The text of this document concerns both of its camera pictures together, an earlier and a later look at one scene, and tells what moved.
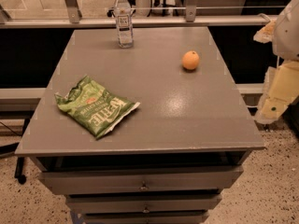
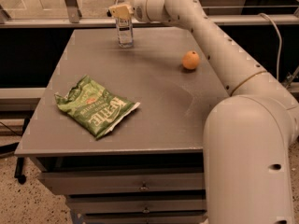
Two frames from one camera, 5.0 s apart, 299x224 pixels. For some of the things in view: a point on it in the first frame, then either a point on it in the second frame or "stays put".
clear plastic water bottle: x=123 y=19 stays put
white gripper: x=287 y=37 to x=138 y=6
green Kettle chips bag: x=92 y=108 stays put
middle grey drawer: x=108 y=203 stays put
